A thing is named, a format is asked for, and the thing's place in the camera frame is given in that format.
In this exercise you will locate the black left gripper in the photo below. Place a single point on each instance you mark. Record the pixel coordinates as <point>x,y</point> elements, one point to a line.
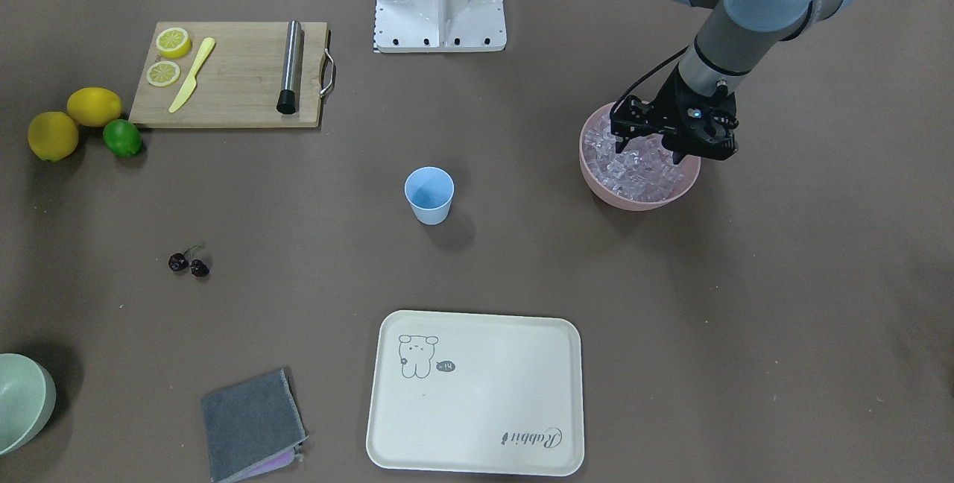
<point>670,103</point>

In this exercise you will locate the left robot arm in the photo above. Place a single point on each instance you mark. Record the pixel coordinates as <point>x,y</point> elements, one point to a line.
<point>738,34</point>

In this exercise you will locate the pile of clear ice cubes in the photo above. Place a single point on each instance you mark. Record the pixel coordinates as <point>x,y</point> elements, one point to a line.
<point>643,172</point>

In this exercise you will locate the light blue plastic cup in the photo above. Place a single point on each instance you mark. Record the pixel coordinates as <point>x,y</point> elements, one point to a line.
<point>429,191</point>

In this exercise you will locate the pair of dark cherries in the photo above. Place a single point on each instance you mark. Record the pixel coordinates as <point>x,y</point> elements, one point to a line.
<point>188,260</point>

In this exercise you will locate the pink bowl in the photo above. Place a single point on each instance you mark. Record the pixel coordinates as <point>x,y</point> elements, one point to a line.
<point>691,166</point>

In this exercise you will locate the cream rabbit serving tray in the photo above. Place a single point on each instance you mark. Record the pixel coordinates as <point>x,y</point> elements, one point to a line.
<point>477,393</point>

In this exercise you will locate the steel muddler black tip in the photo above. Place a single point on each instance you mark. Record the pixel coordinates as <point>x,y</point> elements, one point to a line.
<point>288,98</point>

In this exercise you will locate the yellow plastic knife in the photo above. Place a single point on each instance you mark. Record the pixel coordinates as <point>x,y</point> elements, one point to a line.
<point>191,79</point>

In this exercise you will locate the bamboo cutting board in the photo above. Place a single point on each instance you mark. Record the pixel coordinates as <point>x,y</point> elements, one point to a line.
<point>239,84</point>

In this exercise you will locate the grey folded cloth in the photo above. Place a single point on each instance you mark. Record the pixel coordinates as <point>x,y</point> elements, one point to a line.
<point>252,428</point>

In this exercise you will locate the lemon half upper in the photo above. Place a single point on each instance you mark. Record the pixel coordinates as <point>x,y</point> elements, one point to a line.
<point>173,43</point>

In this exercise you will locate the lemon half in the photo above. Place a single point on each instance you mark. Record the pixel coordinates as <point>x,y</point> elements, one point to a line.
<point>173,43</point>
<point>162,73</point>

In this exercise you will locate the lemon half lower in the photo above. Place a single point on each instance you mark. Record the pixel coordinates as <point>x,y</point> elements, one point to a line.
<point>162,73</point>

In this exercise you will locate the green lime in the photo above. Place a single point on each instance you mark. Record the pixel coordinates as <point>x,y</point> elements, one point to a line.
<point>122,138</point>

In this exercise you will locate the yellow lemon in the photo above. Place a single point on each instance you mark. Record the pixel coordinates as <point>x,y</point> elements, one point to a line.
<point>94,107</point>
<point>53,136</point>

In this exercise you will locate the light green bowl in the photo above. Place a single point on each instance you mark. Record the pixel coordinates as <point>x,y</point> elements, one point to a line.
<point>28,397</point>

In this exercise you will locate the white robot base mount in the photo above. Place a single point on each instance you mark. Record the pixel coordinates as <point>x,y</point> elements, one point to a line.
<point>439,26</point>

